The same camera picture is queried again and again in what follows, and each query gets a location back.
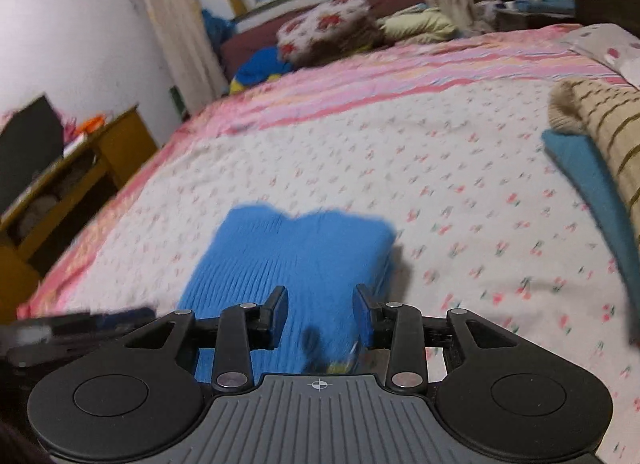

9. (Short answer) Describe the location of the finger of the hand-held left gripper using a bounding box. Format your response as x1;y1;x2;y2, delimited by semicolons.
50;306;157;347

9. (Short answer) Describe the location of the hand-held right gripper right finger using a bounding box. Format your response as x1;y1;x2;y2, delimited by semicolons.
352;285;518;392

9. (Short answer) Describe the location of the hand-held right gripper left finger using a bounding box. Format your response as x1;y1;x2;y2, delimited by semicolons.
122;285;289;392

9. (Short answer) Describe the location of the blue yellow-striped knit sweater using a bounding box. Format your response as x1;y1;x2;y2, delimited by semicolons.
177;203;398;385

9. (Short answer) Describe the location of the pile of blue clothes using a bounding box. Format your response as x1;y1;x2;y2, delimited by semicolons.
500;0;576;15

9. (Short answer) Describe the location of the wooden desk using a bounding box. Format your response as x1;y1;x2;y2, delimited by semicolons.
0;104;160;325

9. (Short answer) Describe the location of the cherry print pink bedsheet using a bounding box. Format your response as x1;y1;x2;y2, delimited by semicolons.
15;24;640;464

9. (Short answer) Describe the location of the black monitor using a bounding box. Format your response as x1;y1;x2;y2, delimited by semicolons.
0;94;66;217

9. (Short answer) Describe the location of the orange object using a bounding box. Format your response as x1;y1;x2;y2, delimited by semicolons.
75;114;108;135

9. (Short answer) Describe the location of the blue and yellow cloth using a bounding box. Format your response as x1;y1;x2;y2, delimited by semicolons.
229;46;293;95

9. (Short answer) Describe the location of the folded teal blanket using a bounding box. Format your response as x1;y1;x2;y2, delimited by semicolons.
542;129;640;290

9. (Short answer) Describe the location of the maroon bed cover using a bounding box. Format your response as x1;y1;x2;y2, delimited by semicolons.
220;0;431;85

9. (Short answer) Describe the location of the blue hanging cloth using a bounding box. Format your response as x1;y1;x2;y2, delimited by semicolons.
201;9;238;45

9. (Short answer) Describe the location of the floral red pillow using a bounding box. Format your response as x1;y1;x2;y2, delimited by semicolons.
276;0;386;67

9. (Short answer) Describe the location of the pale green pillow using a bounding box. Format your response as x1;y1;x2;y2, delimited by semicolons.
377;6;458;45

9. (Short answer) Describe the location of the folded beige striped sweater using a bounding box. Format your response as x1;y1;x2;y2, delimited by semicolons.
547;79;640;240

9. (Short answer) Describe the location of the dark nightstand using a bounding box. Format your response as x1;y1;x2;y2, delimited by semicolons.
470;0;576;35

